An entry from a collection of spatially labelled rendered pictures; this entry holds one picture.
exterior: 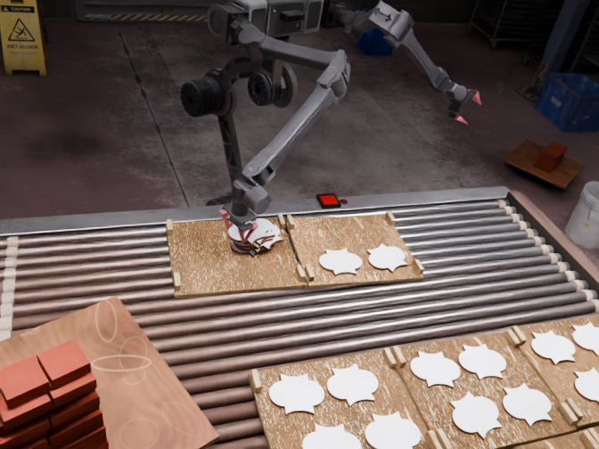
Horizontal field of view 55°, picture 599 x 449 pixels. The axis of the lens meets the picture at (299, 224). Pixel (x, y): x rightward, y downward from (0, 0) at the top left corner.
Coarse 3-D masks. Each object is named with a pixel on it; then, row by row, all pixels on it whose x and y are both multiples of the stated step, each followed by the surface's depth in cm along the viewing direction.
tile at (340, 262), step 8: (328, 256) 195; (336, 256) 195; (344, 256) 196; (352, 256) 196; (320, 264) 191; (328, 264) 191; (336, 264) 192; (344, 264) 192; (352, 264) 193; (360, 264) 194; (336, 272) 189; (344, 272) 190; (352, 272) 190
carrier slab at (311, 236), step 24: (336, 216) 215; (360, 216) 217; (384, 216) 220; (312, 240) 202; (336, 240) 204; (360, 240) 206; (384, 240) 208; (312, 264) 192; (408, 264) 199; (312, 288) 185
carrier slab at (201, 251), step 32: (192, 224) 199; (224, 224) 201; (192, 256) 186; (224, 256) 189; (256, 256) 191; (288, 256) 193; (192, 288) 175; (224, 288) 177; (256, 288) 179; (288, 288) 182
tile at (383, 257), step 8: (384, 248) 202; (392, 248) 203; (376, 256) 198; (384, 256) 199; (392, 256) 200; (400, 256) 200; (376, 264) 195; (384, 264) 196; (392, 264) 196; (400, 264) 197; (392, 272) 193
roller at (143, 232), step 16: (400, 208) 228; (416, 208) 230; (432, 208) 232; (448, 208) 235; (464, 208) 237; (480, 208) 240; (0, 240) 181; (16, 240) 182; (32, 240) 184; (48, 240) 185; (64, 240) 187; (80, 240) 189; (96, 240) 190
